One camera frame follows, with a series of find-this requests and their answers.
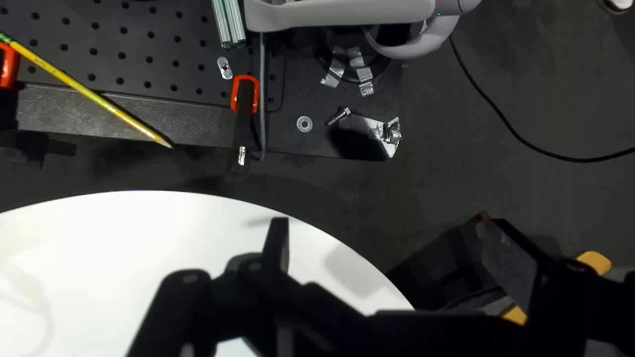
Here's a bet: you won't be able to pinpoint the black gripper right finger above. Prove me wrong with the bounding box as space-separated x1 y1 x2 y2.
478 212 635 357

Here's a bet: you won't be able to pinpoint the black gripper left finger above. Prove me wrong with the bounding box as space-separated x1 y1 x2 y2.
124 216 313 357

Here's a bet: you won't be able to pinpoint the black metal clamp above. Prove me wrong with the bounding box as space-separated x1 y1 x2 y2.
386 216 531 318

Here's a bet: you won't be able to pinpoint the metal washer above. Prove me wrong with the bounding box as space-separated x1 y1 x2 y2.
293 113 315 135

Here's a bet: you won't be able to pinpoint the red bar clamp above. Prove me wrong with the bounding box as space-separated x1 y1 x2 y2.
0 42 19 91
228 74 261 167

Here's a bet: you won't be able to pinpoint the grey foam strip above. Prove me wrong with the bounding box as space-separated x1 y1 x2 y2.
13 84 233 149

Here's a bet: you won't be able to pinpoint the small metal screw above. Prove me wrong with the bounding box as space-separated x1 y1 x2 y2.
325 105 353 129

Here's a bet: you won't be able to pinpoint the crumpled silver foil tape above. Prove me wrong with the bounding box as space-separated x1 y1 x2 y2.
327 111 404 163

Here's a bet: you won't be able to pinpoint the black perforated breadboard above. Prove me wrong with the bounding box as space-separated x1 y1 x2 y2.
0 0 265 111

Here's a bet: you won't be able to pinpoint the silver tape strips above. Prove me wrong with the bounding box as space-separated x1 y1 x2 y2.
319 44 376 99

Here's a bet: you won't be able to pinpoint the white round object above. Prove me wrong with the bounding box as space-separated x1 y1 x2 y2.
597 0 635 14

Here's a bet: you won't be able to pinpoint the light grey plastic housing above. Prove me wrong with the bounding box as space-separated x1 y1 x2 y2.
241 0 483 64

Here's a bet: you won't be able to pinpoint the thin black floor cable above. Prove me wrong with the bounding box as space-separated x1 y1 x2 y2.
446 36 635 165

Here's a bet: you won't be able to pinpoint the small metal bracket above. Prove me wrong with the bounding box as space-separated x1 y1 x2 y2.
214 56 235 84

